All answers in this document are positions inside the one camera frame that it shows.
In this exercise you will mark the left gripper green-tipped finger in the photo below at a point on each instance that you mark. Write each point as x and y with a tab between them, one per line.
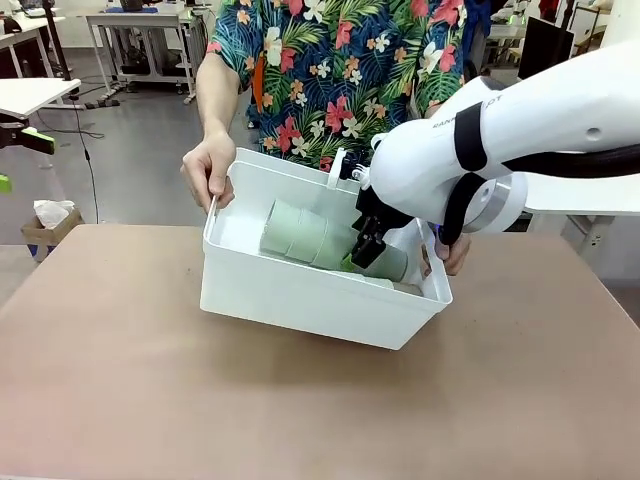
37	140
4	183

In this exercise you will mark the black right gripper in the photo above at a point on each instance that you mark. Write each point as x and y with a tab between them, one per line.
380	210

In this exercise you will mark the white plastic basket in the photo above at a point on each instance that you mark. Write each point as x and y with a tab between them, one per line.
300	305

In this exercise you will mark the person's right forearm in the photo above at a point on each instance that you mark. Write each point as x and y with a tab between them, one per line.
217	95

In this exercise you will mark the person's left hand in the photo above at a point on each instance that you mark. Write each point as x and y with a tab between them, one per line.
456	255

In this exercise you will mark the person's right hand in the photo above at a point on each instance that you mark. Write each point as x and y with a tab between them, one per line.
207	165

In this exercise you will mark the white table with clamp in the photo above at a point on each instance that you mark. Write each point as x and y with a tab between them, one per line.
35	95

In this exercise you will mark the crumpled white paper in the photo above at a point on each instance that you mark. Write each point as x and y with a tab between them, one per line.
50	210

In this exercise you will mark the cardboard box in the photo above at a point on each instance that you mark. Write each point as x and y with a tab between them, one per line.
37	237

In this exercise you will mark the white desk dark cabinet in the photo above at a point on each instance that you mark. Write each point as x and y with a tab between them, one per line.
22	47

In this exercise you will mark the black stand pole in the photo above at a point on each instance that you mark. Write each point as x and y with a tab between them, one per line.
55	40

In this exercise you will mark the person in floral shirt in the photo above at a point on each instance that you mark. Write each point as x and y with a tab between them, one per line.
340	75

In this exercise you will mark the blue jacket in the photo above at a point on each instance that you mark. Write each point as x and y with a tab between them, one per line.
480	30

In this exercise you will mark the black computer monitor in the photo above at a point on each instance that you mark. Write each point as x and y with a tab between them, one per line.
542	45

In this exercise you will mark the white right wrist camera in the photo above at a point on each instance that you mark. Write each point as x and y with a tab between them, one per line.
337	170

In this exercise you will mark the white metal-frame desk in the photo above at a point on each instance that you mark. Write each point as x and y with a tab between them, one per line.
140	22

